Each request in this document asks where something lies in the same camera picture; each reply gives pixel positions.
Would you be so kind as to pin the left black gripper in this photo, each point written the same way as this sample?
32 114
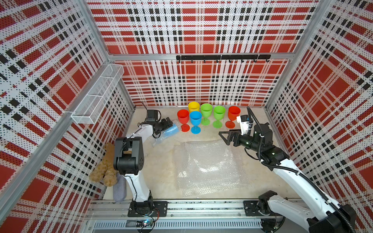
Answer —
166 125

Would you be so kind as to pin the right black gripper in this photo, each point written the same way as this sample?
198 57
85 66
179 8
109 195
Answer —
235 134

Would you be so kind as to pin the red plastic wine glass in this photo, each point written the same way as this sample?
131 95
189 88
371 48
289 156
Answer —
233 113

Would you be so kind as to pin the red glass bundle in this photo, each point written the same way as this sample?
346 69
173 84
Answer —
183 117

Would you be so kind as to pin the green glass bundle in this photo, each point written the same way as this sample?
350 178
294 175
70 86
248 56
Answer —
219 113

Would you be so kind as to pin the light blue glass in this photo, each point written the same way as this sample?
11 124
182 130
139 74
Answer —
195 119

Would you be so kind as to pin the yellow plastic wine glass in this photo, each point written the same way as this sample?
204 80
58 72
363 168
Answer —
193 107

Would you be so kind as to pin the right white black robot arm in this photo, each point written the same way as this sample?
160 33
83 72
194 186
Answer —
322 214

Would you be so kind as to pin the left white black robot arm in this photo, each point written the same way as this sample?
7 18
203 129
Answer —
129 161

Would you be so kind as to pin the brown teddy bear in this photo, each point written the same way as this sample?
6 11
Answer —
105 172

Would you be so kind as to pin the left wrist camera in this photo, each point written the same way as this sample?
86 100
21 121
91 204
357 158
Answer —
153 116

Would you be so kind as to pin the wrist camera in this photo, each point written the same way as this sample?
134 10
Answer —
246 124
153 116

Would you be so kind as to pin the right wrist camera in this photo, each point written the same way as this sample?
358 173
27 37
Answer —
246 124

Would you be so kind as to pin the white wire mesh basket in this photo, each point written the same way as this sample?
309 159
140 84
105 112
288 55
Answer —
96 97

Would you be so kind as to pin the black wall hook rail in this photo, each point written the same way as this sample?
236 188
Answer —
253 57

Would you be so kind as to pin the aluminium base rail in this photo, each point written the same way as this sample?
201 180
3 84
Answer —
189 214

